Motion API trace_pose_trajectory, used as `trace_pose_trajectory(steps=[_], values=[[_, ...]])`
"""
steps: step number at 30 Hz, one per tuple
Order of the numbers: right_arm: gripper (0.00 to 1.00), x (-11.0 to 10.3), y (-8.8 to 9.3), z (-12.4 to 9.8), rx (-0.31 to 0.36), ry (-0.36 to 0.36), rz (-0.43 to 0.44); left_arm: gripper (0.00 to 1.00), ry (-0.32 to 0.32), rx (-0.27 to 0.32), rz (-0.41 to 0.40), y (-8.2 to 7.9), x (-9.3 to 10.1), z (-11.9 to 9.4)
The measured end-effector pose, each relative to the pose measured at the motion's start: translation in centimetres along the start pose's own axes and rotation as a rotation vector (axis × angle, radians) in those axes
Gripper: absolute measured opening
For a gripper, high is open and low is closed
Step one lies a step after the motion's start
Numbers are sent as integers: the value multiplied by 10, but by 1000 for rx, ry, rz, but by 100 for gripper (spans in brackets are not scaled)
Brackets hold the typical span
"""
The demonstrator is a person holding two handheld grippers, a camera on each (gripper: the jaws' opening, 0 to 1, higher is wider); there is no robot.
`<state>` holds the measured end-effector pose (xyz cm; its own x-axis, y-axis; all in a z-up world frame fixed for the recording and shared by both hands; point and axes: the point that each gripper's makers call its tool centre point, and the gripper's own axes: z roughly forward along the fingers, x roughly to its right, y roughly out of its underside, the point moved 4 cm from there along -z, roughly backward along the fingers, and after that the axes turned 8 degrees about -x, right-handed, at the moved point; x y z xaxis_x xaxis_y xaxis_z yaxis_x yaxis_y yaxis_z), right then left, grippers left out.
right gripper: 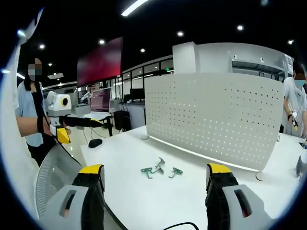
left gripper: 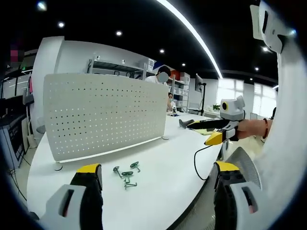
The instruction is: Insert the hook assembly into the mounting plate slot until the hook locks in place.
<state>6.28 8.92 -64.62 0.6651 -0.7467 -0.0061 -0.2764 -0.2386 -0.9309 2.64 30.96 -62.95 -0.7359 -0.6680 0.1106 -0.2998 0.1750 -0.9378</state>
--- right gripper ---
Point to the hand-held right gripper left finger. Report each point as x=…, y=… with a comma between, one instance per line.
x=72, y=215

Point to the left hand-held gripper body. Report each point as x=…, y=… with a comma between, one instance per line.
x=56, y=106

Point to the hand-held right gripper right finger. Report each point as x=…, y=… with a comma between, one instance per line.
x=230, y=210

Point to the white perforated mounting plate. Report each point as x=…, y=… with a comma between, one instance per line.
x=211, y=115

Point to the black computer mouse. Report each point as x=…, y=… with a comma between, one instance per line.
x=95, y=143

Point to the silver laptop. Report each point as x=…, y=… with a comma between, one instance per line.
x=100, y=100

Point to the person's body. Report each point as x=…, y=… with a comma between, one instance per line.
x=25, y=100

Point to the black computer tower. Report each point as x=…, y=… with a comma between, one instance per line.
x=122, y=119

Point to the black monitor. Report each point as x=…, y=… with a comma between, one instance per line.
x=137, y=94

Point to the grey object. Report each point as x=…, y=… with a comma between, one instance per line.
x=301, y=166

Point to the ceiling strip light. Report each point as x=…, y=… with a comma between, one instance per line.
x=134, y=7

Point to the round ceiling spotlights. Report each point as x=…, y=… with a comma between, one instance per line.
x=180, y=33

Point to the large red wall screen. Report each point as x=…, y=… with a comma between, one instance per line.
x=100, y=62

